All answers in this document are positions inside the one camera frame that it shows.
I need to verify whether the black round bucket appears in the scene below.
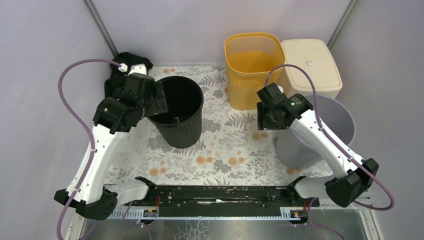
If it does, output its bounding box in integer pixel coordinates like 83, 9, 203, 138
148, 76, 204, 149

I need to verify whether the grey bucket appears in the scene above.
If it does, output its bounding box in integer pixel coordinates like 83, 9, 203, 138
275, 95, 356, 170

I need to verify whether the yellow plastic waste basket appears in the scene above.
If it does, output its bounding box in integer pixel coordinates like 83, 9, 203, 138
224, 32, 286, 111

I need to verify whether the cream large container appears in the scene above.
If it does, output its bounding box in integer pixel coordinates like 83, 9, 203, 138
278, 38, 343, 99

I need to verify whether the white perforated basket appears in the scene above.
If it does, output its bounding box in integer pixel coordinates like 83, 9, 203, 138
92, 97, 151, 168

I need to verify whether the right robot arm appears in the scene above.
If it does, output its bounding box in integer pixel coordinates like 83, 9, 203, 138
257, 83, 379, 208

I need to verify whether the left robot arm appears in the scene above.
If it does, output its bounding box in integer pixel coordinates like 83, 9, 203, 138
54, 73, 168, 221

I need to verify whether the black crumpled cloth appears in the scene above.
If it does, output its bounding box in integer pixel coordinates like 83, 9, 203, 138
104, 52, 154, 99

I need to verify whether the floral patterned table mat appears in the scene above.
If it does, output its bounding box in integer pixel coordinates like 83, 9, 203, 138
105, 66, 332, 186

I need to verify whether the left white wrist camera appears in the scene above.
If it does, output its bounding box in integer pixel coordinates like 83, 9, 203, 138
118, 63, 148, 77

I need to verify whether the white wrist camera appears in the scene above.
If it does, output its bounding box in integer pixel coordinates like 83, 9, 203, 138
277, 85, 284, 93
118, 63, 148, 77

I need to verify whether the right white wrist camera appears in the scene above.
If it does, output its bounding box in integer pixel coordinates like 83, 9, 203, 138
277, 85, 284, 93

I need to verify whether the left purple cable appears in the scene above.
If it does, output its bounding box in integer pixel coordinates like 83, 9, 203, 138
56, 58, 147, 240

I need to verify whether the purple cable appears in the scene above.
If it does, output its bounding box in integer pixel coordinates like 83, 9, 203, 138
264, 64, 396, 240
56, 58, 147, 240

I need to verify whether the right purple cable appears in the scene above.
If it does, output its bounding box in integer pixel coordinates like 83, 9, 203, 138
264, 64, 396, 240

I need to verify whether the aluminium frame rail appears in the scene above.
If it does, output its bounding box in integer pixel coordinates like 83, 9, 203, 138
64, 186, 385, 240

